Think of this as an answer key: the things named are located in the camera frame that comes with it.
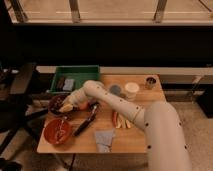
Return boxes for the small metal tin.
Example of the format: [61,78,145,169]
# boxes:
[145,77,156,90]

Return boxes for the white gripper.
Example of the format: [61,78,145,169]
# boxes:
[59,88,88,113]

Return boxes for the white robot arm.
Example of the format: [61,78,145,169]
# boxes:
[60,80,193,171]

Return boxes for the blue grey cup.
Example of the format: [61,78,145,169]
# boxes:
[110,85,121,96]

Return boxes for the dark bowl of grapes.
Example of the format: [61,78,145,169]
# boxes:
[48,94,68,116]

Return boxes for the orange bowl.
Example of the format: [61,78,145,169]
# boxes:
[44,119,72,145]

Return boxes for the black office chair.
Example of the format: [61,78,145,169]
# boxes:
[0,63,47,171]

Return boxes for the green plastic tray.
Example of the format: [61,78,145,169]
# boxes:
[50,65,100,94]

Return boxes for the white paper cup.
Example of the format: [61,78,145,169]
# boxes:
[124,82,140,99]

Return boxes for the orange round fruit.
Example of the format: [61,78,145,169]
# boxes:
[78,102,89,110]

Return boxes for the grey sponge block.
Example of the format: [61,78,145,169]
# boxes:
[63,79,75,91]

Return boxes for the metal spoon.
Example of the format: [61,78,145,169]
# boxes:
[56,117,67,142]

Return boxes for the dark brown block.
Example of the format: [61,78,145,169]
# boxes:
[56,77,65,90]

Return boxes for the black handled peeler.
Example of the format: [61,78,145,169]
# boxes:
[73,103,100,136]

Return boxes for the pale yellow strip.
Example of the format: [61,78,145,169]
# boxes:
[117,115,123,128]

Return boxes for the grey folded cloth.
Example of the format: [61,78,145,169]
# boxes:
[94,129,115,153]

